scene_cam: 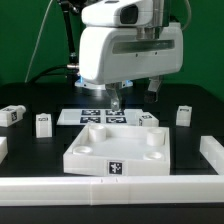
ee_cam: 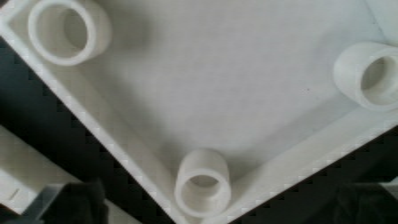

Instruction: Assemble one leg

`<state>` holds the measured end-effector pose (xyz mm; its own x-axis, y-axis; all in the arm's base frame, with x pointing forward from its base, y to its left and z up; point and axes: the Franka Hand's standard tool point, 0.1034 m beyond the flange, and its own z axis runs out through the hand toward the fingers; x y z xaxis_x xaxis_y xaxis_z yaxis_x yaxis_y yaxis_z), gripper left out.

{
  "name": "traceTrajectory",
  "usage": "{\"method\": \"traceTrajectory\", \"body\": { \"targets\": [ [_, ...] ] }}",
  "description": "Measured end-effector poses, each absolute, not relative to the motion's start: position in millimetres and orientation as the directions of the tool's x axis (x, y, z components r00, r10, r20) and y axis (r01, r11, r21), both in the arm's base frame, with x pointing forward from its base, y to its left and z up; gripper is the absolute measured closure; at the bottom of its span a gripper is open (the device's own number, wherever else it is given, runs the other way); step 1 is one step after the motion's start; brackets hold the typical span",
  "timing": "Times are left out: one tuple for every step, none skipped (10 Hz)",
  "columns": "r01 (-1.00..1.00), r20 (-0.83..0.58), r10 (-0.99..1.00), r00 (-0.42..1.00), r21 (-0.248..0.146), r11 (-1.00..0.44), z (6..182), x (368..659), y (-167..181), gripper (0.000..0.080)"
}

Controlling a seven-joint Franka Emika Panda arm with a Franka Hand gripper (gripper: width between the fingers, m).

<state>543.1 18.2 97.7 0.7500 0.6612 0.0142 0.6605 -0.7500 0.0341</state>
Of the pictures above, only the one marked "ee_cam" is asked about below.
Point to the white obstacle fence wall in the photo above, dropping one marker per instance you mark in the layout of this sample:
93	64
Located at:
29	172

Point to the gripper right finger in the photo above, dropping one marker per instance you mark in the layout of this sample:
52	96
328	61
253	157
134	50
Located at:
367	203

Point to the white square tabletop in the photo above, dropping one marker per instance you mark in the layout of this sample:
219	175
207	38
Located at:
232	89

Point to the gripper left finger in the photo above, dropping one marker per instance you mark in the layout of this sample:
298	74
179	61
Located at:
70	204

